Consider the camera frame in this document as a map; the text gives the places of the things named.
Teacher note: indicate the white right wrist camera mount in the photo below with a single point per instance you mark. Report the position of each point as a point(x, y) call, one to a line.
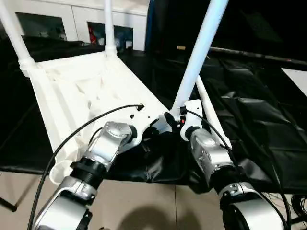
point(193, 112)

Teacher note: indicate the small orange tag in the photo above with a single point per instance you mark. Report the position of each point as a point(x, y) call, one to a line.
point(181, 47)

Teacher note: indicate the white plastic table leg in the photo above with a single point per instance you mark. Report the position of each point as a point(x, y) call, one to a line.
point(109, 24)
point(16, 36)
point(211, 107)
point(201, 48)

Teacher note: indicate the black metal table frame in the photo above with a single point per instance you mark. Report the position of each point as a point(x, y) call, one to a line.
point(9, 204)

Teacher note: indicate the white glass-door cabinet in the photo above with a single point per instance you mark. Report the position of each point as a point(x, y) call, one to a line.
point(72, 12)

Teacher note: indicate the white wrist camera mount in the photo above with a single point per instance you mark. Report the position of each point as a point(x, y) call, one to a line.
point(193, 112)
point(141, 119)

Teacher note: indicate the white plastic table top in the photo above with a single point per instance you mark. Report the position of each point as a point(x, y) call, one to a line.
point(84, 83)

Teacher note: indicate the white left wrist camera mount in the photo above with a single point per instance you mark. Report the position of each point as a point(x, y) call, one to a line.
point(141, 119)

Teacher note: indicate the black metal stand leg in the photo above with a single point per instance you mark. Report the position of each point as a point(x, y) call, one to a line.
point(299, 219)

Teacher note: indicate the long black rod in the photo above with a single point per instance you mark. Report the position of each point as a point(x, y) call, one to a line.
point(259, 55)

